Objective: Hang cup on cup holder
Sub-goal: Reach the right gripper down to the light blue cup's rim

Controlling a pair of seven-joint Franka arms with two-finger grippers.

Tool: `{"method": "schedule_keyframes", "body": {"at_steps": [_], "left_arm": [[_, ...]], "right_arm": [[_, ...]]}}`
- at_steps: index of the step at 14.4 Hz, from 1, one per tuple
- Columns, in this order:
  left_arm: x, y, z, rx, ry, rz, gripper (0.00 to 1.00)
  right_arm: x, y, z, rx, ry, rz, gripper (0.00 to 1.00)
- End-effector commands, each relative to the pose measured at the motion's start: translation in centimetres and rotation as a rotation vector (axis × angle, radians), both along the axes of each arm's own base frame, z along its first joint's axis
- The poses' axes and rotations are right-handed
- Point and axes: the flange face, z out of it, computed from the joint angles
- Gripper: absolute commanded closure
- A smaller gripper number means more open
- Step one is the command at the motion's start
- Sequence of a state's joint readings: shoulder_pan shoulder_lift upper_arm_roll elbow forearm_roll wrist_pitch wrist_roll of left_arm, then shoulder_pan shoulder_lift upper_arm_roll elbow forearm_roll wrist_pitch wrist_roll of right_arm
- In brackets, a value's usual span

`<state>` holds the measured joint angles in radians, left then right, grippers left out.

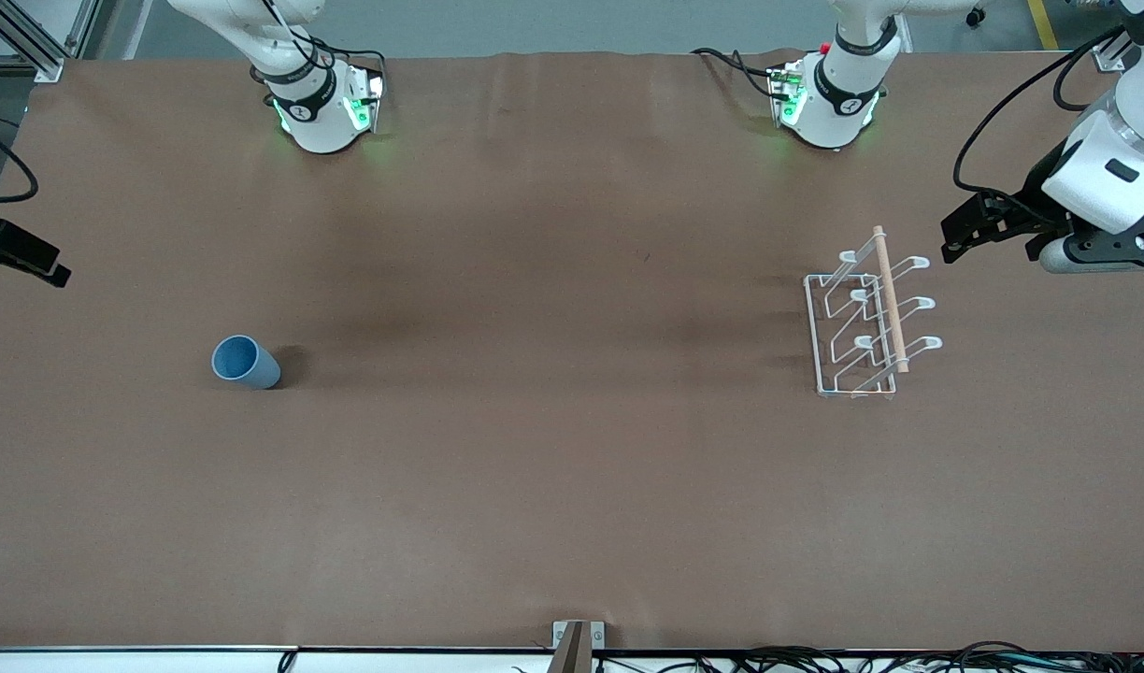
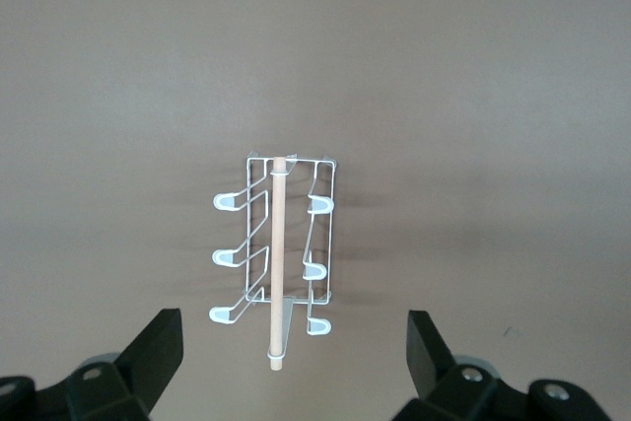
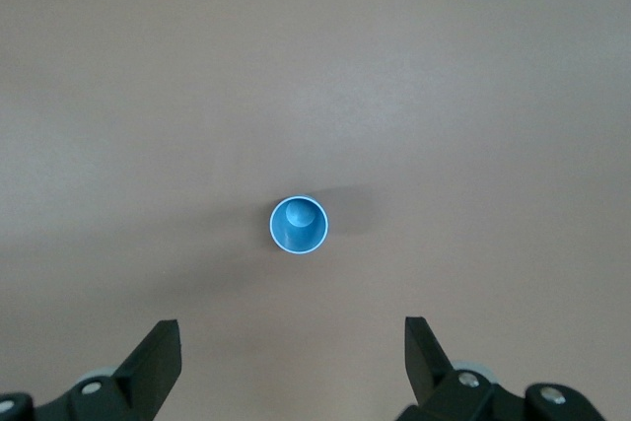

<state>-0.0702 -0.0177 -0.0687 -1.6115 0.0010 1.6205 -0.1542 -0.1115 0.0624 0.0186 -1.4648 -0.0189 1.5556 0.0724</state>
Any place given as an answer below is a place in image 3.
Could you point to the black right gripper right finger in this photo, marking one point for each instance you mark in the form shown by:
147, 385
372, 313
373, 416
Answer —
429, 371

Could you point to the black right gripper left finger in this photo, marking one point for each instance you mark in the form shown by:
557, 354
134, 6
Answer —
143, 381

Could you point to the blue plastic cup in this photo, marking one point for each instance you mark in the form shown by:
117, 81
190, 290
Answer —
297, 238

